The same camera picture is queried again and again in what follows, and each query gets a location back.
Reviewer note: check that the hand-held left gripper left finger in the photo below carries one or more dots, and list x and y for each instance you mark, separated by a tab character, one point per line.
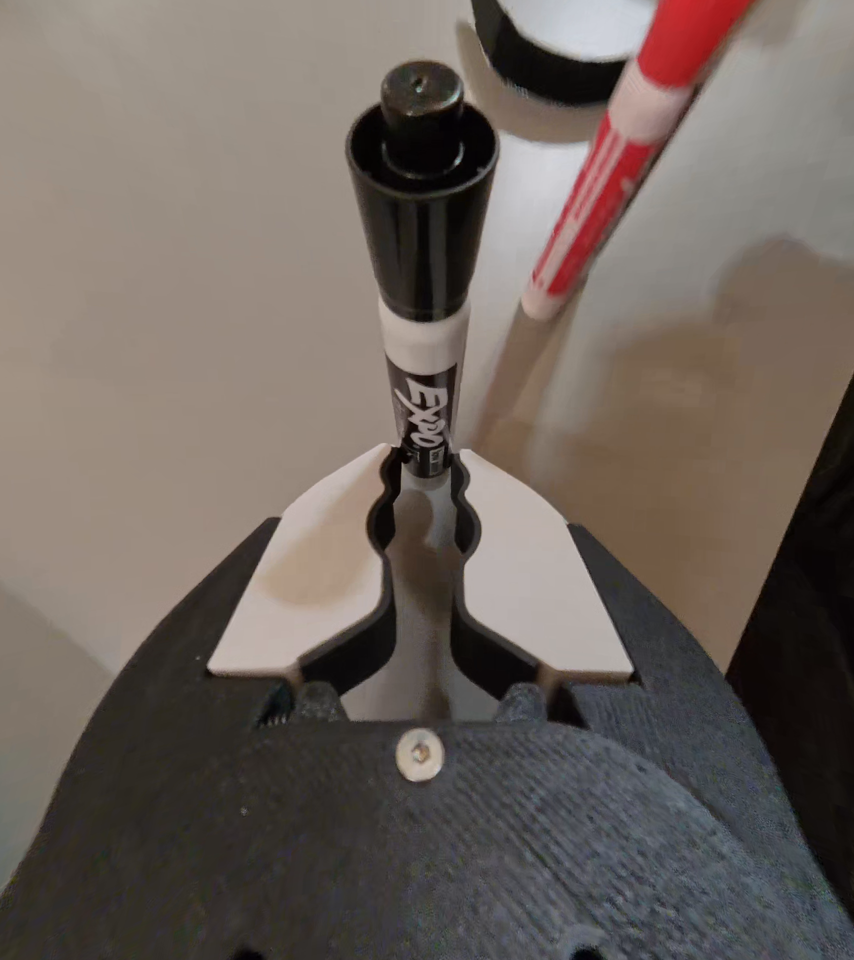
299	592

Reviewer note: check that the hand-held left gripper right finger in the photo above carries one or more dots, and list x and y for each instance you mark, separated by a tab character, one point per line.
539	592

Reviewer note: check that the black dry erase marker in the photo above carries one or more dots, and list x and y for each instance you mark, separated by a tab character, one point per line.
423	225

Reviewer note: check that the red dry erase marker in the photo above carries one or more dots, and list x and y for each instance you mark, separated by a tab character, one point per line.
592	202

